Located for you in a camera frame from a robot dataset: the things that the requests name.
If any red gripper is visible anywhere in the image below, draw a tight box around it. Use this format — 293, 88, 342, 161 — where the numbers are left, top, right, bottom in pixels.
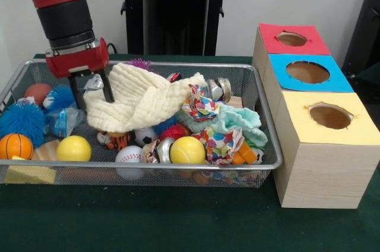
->
45, 37, 116, 111

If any blue label clear plastic bottle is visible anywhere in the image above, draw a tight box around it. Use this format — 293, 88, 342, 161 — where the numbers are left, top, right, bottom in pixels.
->
44, 106, 87, 139

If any cream waffle cloth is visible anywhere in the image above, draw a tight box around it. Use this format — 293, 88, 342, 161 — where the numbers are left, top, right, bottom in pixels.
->
83, 63, 207, 133

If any mint waffle cloth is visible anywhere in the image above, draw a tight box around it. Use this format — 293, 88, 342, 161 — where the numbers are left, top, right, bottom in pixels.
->
178, 105, 268, 148

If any wooden three-hole box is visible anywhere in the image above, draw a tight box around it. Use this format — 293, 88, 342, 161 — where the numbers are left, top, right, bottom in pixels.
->
252, 22, 380, 210

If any reddish brown ball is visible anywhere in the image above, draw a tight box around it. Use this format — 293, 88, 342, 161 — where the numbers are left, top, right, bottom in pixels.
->
23, 83, 53, 106

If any purple spiky ball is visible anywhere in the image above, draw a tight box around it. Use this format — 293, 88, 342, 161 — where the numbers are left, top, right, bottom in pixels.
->
124, 58, 161, 75

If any smooth yellow ball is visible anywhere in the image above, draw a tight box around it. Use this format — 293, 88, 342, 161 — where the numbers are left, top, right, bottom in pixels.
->
56, 135, 92, 162

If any white baseball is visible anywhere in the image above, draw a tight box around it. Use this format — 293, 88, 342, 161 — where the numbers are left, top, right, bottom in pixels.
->
115, 146, 144, 181

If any large blue spiky ball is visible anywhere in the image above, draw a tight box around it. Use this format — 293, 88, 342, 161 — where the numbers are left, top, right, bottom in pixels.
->
0, 102, 46, 149

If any small orange basketball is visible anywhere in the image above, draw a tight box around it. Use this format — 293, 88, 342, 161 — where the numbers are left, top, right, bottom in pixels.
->
0, 133, 34, 160

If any colourful patterned cloth wad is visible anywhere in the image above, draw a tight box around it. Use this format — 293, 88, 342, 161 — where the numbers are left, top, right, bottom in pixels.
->
180, 84, 222, 122

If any yellow tennis ball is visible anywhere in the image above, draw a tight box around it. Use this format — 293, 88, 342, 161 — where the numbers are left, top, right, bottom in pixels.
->
169, 136, 207, 165

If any dark green table cloth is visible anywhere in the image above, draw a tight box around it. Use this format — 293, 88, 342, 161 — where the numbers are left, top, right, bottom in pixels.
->
0, 52, 380, 252
353, 62, 380, 92

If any black upright panel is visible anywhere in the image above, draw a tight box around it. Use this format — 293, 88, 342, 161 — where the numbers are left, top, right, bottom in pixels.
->
341, 0, 380, 70

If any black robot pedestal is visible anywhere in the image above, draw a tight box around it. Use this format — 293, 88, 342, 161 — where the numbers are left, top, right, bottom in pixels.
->
114, 0, 240, 56

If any shallow wire mesh bin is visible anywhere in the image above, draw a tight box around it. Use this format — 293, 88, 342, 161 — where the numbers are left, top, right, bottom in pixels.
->
0, 58, 283, 189

